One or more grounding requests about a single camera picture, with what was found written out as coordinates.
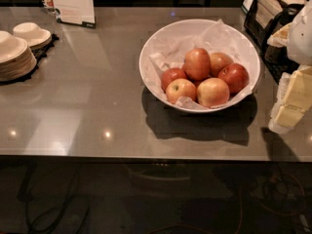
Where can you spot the red apple left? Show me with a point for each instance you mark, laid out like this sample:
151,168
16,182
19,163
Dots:
170,75

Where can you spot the small stack paper bowls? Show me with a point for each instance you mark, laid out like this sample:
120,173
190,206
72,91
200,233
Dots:
35,36

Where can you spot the black rubber mat left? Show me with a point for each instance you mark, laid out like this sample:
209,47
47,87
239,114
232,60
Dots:
40,53

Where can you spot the yellow-red apple front left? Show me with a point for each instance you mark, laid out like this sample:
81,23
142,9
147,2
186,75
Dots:
180,88

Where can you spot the yellow-red apple back right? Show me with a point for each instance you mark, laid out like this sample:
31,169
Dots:
218,61

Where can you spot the standing menu sign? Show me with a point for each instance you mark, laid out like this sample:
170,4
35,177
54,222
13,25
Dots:
77,12

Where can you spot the yellow-red apple front right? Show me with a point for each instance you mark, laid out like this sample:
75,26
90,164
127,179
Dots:
213,92

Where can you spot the black drip mat right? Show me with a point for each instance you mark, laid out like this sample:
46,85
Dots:
277,66

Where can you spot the black napkin dispenser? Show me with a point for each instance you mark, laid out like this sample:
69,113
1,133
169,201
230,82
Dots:
263,17

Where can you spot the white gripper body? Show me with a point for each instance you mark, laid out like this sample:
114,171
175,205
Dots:
300,39

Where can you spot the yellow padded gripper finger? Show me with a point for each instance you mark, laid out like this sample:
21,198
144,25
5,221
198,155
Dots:
280,38
294,99

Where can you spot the yellow-red apple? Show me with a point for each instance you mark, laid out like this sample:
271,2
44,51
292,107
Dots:
180,88
218,61
213,92

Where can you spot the tall red-yellow apple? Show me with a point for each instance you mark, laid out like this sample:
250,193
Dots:
197,64

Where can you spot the dark red apple right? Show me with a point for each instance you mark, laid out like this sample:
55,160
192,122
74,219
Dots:
236,76

